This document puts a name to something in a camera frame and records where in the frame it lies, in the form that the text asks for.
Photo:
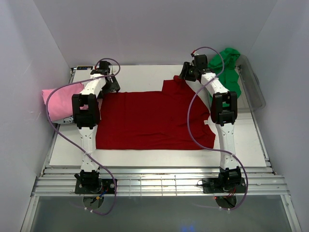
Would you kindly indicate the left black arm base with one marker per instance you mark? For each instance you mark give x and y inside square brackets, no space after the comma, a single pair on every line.
[103,185]

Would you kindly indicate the aluminium frame rail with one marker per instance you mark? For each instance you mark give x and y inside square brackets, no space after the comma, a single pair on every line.
[157,181]

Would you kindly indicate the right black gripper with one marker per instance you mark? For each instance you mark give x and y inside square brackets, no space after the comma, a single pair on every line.
[184,72]

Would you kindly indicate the green t-shirt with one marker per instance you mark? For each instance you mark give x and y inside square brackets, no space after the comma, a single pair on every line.
[229,77]

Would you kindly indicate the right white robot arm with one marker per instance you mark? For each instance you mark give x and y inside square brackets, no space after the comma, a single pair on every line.
[224,112]

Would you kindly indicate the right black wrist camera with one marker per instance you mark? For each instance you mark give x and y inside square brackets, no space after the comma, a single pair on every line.
[200,62]

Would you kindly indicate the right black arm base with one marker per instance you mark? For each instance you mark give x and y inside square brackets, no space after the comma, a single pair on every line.
[214,185]

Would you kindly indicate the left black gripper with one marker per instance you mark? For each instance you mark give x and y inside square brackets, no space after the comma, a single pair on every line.
[113,87]

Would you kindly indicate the pink folded t-shirt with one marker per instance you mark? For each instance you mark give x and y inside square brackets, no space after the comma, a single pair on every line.
[60,104]

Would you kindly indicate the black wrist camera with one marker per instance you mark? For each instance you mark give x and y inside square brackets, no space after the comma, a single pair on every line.
[104,67]
[200,62]

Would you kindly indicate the blue label sticker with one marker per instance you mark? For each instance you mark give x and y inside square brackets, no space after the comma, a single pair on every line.
[84,68]

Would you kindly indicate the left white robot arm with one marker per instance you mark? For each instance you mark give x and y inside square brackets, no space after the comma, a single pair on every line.
[86,116]

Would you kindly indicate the dark red t-shirt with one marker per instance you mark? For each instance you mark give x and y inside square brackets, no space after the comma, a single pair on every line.
[170,119]

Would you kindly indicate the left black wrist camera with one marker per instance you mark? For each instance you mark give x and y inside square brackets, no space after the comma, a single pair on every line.
[104,67]

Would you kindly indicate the clear plastic bin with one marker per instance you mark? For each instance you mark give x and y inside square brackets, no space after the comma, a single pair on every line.
[251,98]

